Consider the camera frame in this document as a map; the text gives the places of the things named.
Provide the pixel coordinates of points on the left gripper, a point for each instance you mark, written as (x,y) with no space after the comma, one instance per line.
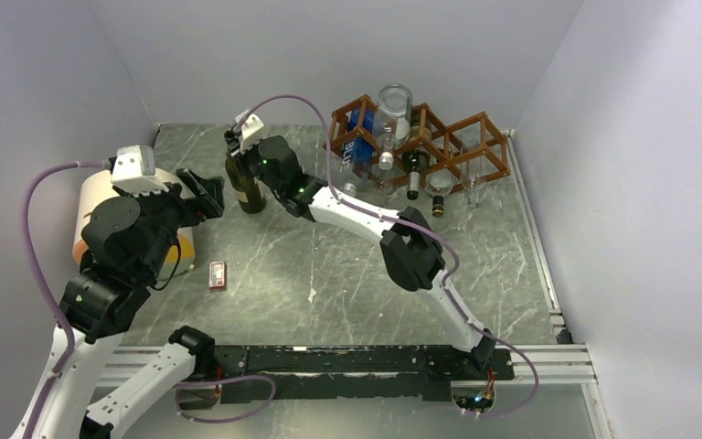
(208,192)

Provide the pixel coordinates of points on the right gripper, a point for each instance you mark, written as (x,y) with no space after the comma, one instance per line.
(244,157)

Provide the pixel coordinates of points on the blue square bottle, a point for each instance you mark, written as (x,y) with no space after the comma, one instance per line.
(356,166)

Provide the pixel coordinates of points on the clear round glass bottle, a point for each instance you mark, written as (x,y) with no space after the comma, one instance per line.
(381,183)

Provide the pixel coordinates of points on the brown wooden wine rack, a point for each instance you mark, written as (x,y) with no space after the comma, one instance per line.
(356,118)

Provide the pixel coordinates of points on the dark green labelled wine bottle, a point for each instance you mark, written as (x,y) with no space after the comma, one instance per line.
(417,160)

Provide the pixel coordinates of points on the clear square gold-label bottle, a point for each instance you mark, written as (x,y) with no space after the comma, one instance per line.
(439,185)

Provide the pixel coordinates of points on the clear bottle silver cap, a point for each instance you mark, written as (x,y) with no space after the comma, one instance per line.
(472,175)

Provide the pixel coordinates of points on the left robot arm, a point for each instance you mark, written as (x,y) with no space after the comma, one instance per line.
(129,238)

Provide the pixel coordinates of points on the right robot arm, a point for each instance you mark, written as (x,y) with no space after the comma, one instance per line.
(411,250)

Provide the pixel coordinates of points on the small red box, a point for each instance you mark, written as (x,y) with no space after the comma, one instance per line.
(217,276)

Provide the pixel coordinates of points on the cream and orange cylinder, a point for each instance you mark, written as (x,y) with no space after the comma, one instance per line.
(98,188)

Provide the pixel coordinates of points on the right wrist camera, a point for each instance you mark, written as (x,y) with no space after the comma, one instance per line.
(249,129)

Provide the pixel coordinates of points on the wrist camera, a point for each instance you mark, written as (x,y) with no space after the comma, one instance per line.
(134,171)
(249,129)

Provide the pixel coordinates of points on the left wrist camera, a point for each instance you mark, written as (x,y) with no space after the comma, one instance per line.
(134,171)

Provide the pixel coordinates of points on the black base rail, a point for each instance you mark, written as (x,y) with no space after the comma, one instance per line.
(254,373)

